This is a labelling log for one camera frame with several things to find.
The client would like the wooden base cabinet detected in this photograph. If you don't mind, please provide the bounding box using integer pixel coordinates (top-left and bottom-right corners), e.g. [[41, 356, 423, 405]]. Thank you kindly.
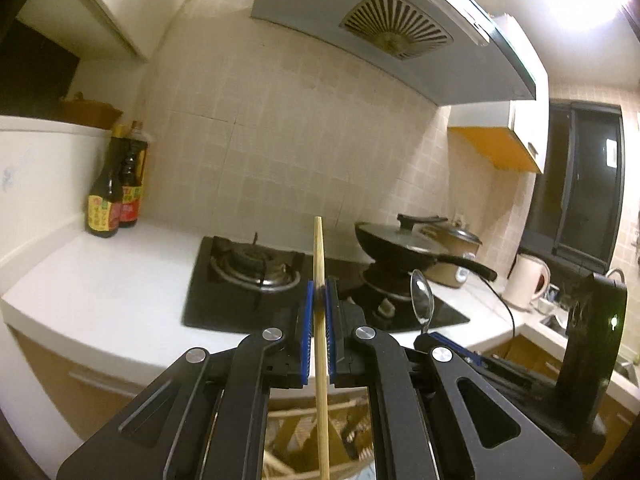
[[5, 320, 168, 461]]

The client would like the yellow plastic utensil basket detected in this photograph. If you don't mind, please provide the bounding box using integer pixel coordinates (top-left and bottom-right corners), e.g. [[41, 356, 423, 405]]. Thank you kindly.
[[265, 390, 376, 480]]

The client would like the metal drawer handle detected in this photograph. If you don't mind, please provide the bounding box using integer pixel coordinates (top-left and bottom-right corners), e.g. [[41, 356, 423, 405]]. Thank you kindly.
[[67, 370, 146, 397]]

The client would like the black wok with lid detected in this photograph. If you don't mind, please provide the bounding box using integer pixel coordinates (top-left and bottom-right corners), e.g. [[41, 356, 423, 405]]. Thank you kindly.
[[354, 213, 499, 282]]

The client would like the white orange wall cabinet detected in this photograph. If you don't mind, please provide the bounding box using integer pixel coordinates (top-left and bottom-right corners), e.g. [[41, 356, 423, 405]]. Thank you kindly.
[[447, 12, 551, 175]]

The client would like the wooden chopstick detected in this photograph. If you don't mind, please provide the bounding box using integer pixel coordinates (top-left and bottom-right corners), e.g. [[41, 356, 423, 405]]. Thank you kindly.
[[313, 216, 331, 480]]

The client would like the black power cable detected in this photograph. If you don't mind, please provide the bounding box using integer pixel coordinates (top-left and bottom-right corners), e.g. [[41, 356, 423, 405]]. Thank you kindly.
[[480, 275, 517, 351]]

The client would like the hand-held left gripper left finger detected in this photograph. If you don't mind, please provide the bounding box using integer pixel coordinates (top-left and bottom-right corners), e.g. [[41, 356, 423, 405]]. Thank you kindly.
[[56, 280, 317, 480]]

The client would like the white tall cabinet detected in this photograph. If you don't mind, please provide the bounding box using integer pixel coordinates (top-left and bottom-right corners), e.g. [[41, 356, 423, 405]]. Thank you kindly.
[[0, 114, 115, 271]]

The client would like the dark window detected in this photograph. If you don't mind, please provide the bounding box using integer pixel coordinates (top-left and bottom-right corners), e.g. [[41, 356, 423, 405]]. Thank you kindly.
[[520, 101, 626, 273]]

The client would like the black gas stove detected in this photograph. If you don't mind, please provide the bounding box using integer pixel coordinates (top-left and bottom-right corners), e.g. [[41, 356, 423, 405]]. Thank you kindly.
[[181, 232, 471, 333]]

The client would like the grey range hood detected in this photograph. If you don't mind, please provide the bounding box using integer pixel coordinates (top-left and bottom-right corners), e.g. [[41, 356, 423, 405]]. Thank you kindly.
[[250, 0, 538, 107]]

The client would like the beige rice cooker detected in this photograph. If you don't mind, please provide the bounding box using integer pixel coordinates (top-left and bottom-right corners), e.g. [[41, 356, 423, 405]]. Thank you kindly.
[[420, 220, 483, 289]]

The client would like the dark red-label sauce bottle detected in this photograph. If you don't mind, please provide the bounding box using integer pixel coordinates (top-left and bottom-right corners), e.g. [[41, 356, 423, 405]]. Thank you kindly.
[[119, 121, 151, 228]]

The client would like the clear plastic spoon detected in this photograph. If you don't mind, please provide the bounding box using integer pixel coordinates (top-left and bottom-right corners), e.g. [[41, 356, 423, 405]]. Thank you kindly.
[[410, 268, 434, 336]]

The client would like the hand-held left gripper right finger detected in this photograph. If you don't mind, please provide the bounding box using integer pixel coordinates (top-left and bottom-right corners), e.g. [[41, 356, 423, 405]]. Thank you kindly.
[[324, 276, 583, 480]]

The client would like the white electric kettle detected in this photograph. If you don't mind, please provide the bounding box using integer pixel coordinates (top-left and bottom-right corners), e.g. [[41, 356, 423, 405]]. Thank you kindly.
[[502, 253, 551, 311]]

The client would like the dark yellow-label sauce bottle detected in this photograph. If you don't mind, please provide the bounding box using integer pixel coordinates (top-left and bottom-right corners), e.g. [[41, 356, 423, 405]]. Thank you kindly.
[[85, 125, 128, 239]]

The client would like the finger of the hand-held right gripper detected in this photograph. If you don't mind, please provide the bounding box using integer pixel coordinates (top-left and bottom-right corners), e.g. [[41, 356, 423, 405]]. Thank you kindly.
[[414, 331, 563, 428]]

